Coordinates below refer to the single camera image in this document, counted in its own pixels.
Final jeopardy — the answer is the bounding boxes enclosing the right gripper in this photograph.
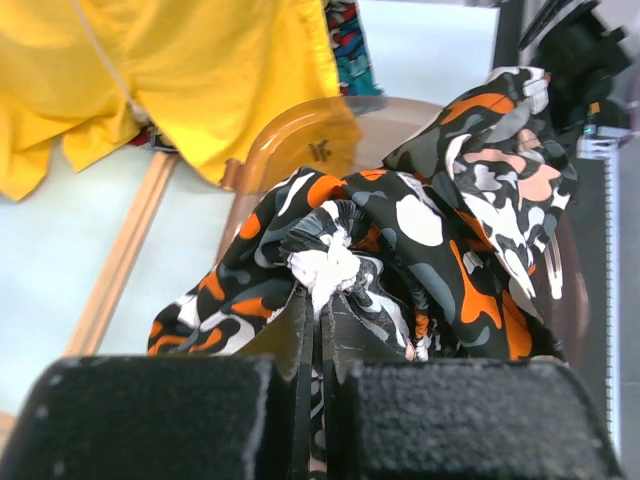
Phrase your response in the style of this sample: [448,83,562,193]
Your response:
[519,1,632,145]

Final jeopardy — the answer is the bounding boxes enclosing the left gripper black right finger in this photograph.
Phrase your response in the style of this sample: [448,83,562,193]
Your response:
[320,295,624,479]

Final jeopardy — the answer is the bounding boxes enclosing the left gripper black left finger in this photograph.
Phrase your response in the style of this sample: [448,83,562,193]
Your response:
[1,292,306,479]

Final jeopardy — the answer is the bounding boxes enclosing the orange black camouflage shorts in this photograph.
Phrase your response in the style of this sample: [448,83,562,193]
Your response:
[148,67,576,479]

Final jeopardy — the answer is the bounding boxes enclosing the yellow shorts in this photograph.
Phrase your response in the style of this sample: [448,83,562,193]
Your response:
[1,1,340,200]

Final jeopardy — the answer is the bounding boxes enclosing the translucent pink laundry basket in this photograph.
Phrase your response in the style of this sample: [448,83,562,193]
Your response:
[217,96,590,367]

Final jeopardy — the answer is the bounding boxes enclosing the white cable duct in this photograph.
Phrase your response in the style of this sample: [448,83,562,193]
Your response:
[576,127,621,447]

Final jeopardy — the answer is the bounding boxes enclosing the wooden clothes rack frame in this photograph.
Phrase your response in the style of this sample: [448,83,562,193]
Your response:
[0,152,179,436]

